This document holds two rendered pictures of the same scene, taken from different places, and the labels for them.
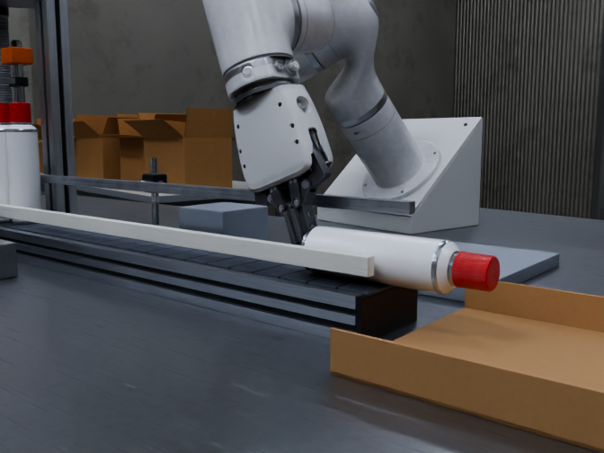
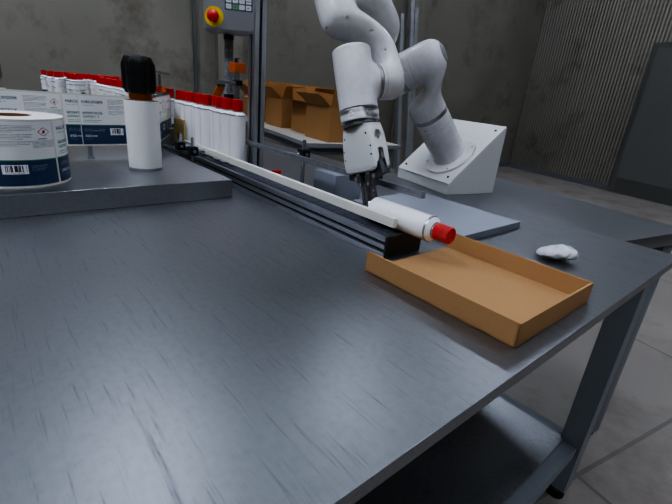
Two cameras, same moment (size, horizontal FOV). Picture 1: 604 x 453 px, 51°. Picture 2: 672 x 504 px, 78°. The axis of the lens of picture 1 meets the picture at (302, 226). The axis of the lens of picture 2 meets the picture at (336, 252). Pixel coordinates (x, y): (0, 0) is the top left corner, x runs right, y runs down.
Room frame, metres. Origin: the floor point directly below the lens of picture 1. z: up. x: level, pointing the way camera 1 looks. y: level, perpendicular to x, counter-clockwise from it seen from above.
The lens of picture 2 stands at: (-0.20, -0.07, 1.14)
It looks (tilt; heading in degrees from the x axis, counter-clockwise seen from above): 21 degrees down; 9
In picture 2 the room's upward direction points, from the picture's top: 5 degrees clockwise
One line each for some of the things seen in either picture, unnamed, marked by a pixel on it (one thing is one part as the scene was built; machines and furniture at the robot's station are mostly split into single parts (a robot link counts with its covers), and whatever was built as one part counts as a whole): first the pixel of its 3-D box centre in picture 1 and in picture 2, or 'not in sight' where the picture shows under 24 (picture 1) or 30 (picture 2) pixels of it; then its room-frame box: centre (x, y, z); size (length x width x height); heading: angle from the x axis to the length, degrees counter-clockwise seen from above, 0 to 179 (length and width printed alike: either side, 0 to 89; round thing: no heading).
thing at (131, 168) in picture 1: (158, 148); (315, 110); (3.40, 0.76, 0.96); 0.53 x 0.45 x 0.37; 131
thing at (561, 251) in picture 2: not in sight; (558, 252); (0.74, -0.43, 0.85); 0.08 x 0.07 x 0.04; 58
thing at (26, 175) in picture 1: (23, 163); (237, 133); (1.10, 0.48, 0.98); 0.05 x 0.05 x 0.20
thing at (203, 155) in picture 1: (188, 149); (333, 113); (3.07, 0.54, 0.97); 0.51 x 0.42 x 0.37; 134
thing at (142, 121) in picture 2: not in sight; (142, 114); (0.89, 0.67, 1.03); 0.09 x 0.09 x 0.30
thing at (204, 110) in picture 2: not in sight; (207, 125); (1.22, 0.64, 0.98); 0.05 x 0.05 x 0.20
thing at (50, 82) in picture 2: not in sight; (90, 88); (2.81, 2.39, 0.98); 0.57 x 0.46 x 0.21; 141
